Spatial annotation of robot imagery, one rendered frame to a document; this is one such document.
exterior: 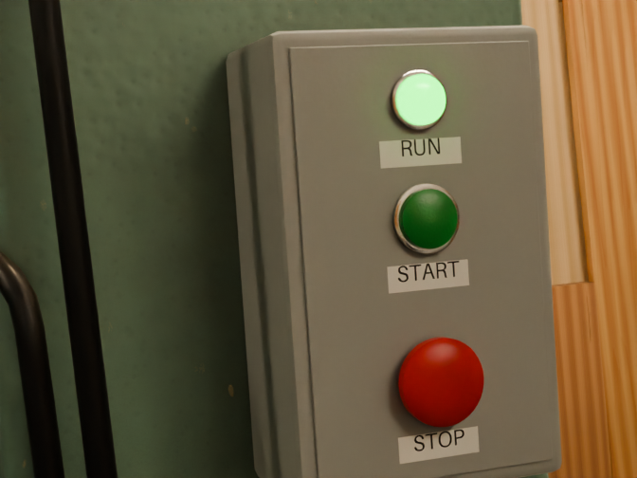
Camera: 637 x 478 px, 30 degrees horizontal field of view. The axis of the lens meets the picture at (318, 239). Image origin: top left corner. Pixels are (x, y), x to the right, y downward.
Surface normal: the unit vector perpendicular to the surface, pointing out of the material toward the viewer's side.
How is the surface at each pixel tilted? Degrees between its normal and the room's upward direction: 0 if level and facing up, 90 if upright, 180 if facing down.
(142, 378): 90
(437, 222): 92
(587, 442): 87
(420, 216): 89
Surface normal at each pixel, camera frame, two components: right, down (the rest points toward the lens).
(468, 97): 0.33, 0.03
